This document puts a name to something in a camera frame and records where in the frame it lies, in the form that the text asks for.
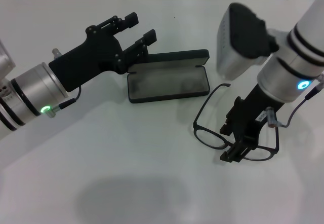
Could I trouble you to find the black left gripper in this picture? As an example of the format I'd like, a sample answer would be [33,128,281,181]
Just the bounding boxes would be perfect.
[48,12,157,92]

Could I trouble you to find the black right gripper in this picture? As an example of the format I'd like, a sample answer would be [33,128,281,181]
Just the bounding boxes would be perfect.
[219,83,284,163]

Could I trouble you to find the black glasses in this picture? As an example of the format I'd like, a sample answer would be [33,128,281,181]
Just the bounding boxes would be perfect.
[192,83,280,162]

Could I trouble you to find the black glasses case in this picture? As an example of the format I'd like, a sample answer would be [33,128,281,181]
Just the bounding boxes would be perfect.
[126,49,211,104]

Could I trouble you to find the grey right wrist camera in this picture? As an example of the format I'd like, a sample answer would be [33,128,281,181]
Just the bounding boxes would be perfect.
[216,3,280,80]

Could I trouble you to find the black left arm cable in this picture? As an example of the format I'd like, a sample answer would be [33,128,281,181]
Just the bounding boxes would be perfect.
[48,86,82,119]

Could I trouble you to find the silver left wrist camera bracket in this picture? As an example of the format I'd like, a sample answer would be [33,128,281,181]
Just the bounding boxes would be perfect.
[0,40,16,103]

